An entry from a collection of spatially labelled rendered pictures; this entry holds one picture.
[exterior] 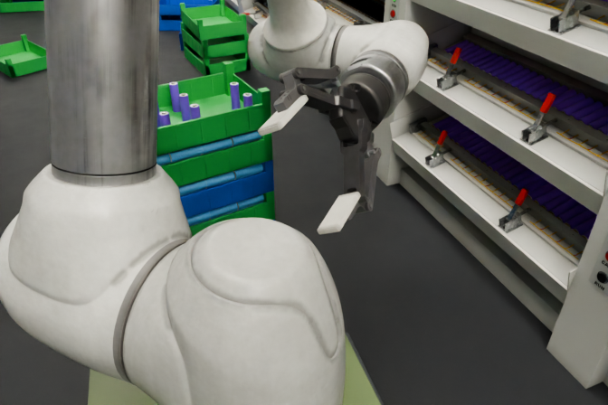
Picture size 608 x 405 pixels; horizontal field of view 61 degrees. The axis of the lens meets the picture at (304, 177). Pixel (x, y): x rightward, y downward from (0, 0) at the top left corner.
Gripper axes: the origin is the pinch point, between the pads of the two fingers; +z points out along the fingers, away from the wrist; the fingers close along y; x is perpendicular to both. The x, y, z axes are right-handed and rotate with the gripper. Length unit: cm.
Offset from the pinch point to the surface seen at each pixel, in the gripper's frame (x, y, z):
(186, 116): -45, 5, -31
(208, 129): -37.7, 1.4, -27.6
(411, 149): -22, -33, -69
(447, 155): -13, -36, -67
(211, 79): -47, 7, -46
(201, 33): -109, 14, -121
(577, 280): 14, -47, -32
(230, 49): -107, 3, -129
